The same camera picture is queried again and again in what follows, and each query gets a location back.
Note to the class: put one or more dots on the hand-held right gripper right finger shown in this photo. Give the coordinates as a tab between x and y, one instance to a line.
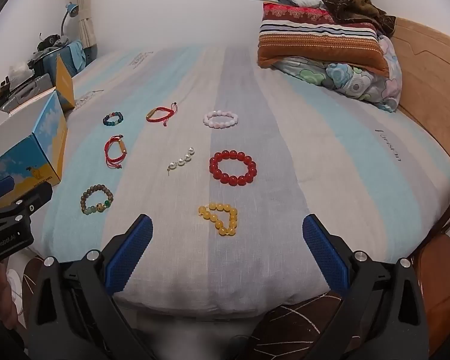
326	255

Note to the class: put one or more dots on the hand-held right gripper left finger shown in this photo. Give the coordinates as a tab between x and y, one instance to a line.
129	255

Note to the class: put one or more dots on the white cardboard box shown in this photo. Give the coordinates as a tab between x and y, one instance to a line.
41	135

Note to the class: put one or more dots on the brown cloth with white lines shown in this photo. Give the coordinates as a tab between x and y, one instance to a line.
288	326

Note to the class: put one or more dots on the striped bedsheet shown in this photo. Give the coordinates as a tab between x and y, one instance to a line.
285	150

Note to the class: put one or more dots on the teal suitcase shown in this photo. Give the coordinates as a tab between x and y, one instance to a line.
73	58

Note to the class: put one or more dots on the teal cloth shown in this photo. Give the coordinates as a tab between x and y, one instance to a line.
77	54

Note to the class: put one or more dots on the floral quilt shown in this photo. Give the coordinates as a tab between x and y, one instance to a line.
363	80

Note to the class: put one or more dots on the blue desk lamp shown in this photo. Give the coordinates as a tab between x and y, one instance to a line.
71	10

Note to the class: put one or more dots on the beige curtain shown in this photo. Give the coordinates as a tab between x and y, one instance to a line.
87	11

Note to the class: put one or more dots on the wooden headboard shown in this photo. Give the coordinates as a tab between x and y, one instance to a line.
431	75

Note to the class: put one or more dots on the striped pillow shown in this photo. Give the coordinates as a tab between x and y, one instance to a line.
318	41

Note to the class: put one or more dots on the brown patterned blanket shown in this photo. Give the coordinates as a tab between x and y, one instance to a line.
354	2

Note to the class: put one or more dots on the white pillow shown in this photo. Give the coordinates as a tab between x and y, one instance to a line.
302	0

